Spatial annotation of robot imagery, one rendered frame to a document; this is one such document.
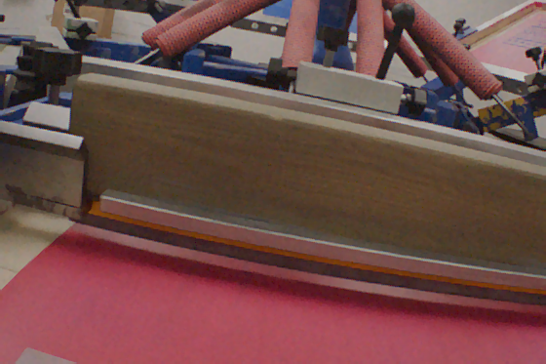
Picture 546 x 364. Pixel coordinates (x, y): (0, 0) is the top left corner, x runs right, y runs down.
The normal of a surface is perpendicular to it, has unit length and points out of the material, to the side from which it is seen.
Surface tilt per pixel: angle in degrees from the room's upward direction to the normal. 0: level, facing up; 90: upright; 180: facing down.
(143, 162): 90
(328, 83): 90
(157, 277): 0
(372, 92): 90
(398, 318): 0
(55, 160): 90
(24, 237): 0
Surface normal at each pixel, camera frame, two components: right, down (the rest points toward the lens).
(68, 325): 0.19, -0.95
